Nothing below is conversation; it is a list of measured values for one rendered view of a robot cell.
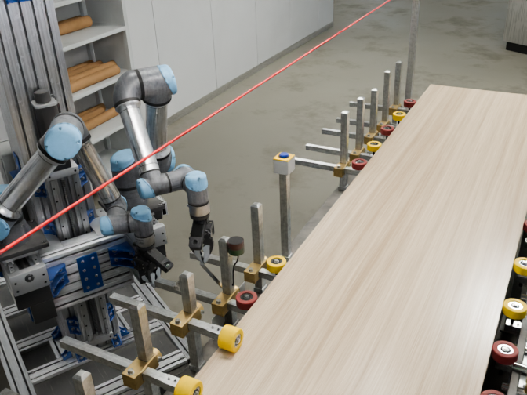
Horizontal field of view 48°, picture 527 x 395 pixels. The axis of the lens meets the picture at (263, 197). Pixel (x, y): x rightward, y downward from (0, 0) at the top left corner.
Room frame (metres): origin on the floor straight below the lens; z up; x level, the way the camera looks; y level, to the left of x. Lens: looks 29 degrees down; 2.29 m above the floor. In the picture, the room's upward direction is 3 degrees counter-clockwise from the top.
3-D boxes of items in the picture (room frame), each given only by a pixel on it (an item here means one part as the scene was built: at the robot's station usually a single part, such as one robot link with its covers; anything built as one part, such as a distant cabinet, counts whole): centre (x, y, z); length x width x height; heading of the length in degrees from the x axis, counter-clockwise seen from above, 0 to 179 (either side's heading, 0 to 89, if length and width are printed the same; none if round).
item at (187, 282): (1.62, 0.27, 0.88); 0.03 x 0.03 x 0.48; 62
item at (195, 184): (1.87, 0.23, 1.31); 0.09 x 0.08 x 0.11; 26
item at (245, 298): (1.75, 0.08, 0.85); 0.08 x 0.08 x 0.11
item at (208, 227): (1.87, 0.23, 1.15); 0.09 x 0.08 x 0.12; 172
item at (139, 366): (1.38, 0.40, 0.95); 0.13 x 0.06 x 0.05; 152
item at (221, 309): (1.82, 0.16, 0.85); 0.13 x 0.06 x 0.05; 152
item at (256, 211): (2.06, 0.03, 0.89); 0.03 x 0.03 x 0.48; 62
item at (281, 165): (2.29, -0.09, 1.18); 0.07 x 0.07 x 0.08; 62
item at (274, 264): (1.97, -0.04, 0.85); 0.08 x 0.08 x 0.11
